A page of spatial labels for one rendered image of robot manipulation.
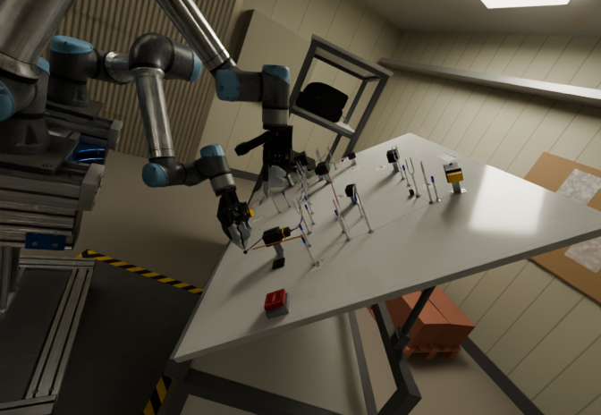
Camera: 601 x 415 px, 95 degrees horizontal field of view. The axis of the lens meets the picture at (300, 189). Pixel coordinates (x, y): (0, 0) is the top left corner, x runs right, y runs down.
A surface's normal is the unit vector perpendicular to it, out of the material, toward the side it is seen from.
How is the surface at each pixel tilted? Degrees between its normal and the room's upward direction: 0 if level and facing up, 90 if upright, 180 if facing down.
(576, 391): 90
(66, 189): 90
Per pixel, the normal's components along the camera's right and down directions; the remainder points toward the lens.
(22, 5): 0.37, 0.46
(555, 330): -0.83, -0.19
